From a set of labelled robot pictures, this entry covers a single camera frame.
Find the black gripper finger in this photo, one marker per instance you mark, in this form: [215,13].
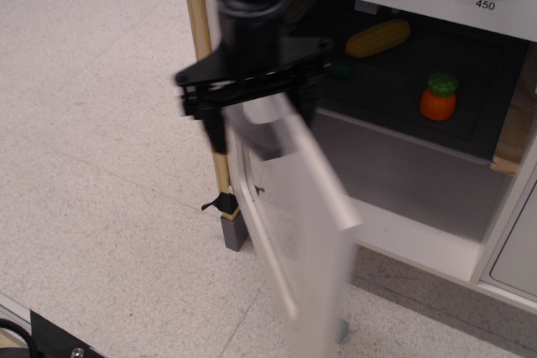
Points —
[304,96]
[215,128]

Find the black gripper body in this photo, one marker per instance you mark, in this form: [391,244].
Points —
[253,60]

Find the white toy oven door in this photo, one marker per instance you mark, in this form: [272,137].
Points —
[298,216]

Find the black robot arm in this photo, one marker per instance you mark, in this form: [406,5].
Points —
[260,137]

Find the dark grey oven shelf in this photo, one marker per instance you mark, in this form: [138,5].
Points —
[385,89]

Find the green toy cucumber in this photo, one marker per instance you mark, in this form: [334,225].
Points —
[341,70]

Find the black tape piece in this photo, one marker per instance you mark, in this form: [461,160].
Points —
[224,202]

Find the yellow toy corn cob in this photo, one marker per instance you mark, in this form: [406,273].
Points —
[378,38]

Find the grey leg foot cap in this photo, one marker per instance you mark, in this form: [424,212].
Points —
[235,232]

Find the white toy kitchen cabinet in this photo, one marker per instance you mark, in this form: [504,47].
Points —
[436,209]

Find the orange toy carrot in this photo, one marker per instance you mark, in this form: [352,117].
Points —
[438,101]

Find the small grey cube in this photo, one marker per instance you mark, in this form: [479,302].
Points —
[343,329]

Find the white lower right door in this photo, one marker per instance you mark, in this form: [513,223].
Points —
[514,267]

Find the wooden corner leg post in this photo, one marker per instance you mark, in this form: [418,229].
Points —
[202,45]

